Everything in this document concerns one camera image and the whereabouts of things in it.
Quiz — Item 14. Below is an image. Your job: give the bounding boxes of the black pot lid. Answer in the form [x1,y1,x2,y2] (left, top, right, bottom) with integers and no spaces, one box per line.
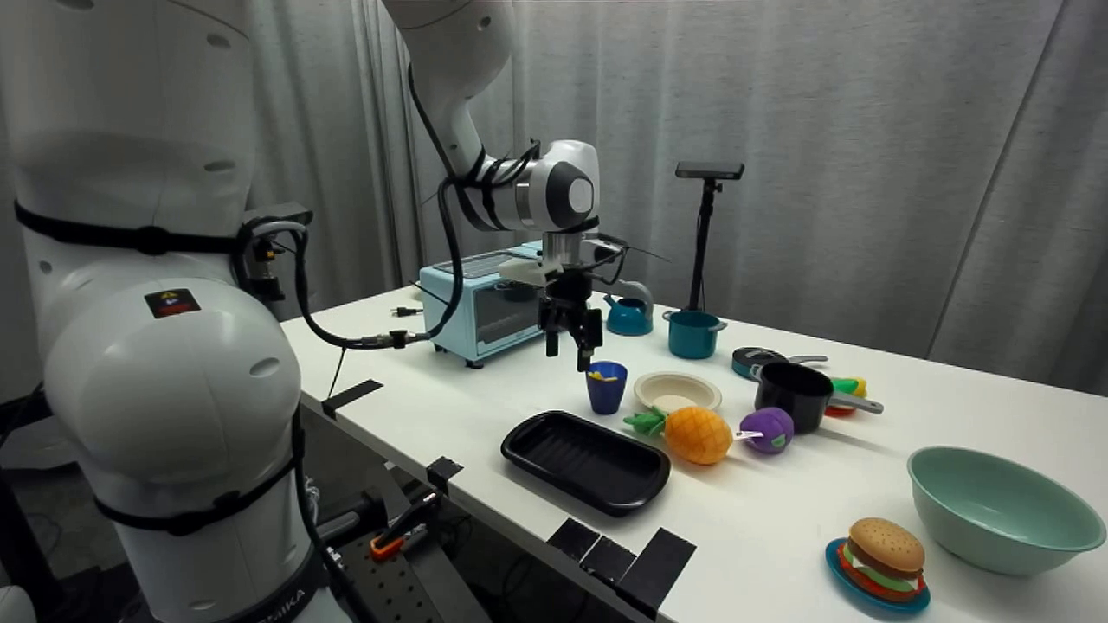
[731,345,828,380]

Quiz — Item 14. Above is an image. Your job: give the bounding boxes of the red green toy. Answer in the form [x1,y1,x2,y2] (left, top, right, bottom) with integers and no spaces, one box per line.
[826,379,865,420]

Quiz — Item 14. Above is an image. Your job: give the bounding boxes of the left orange clamp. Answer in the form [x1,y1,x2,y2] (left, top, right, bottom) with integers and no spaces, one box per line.
[369,493,439,560]

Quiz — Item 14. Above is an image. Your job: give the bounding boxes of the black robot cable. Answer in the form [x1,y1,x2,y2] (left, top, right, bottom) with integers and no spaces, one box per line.
[235,66,472,358]

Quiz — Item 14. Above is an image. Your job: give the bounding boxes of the purple plush eggplant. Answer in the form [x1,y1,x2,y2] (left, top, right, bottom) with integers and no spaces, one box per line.
[737,409,793,458]

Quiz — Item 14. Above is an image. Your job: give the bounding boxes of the black camera tripod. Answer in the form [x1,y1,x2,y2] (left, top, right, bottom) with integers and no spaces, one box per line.
[676,164,745,312]

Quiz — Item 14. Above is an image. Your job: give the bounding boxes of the teal pot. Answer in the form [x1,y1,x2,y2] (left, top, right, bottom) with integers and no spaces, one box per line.
[664,307,726,360]

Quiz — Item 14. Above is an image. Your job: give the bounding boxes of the light blue toaster oven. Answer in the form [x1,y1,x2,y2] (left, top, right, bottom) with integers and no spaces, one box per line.
[415,244,545,368]

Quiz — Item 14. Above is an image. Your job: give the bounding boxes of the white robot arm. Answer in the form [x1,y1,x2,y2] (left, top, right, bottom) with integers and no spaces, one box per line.
[3,0,356,623]

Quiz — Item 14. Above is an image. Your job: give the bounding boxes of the orange plush pineapple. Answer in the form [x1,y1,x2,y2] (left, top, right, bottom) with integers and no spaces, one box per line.
[626,405,733,467]

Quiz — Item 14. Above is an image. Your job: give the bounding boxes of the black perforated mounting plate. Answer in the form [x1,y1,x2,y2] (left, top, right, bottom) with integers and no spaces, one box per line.
[337,519,492,623]

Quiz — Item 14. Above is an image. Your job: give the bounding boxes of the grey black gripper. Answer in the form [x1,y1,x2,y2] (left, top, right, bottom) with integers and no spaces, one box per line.
[500,231,626,371]

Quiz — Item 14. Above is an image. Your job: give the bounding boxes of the mint green bowl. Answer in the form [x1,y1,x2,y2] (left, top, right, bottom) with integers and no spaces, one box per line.
[906,446,1108,579]

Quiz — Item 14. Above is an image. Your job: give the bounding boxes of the toy burger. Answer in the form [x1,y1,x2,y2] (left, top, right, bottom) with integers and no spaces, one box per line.
[839,516,926,606]

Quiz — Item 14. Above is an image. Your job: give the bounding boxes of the blue small plate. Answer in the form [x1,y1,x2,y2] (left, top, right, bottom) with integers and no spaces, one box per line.
[826,538,932,619]

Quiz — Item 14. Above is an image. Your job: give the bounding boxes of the black tape strips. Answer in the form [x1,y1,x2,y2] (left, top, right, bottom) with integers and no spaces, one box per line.
[546,519,695,617]

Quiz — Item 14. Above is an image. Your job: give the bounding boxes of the blue cup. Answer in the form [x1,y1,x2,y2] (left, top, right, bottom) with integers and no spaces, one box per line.
[586,360,626,414]

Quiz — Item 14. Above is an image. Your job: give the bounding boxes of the black saucepan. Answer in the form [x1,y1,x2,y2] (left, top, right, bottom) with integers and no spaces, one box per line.
[755,364,884,434]

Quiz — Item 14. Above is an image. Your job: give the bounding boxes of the black rectangular tray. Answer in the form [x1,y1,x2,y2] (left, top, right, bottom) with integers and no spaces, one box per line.
[502,411,672,516]

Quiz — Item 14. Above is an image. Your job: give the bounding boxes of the beige plate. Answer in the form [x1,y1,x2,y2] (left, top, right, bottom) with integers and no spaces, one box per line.
[634,374,721,411]

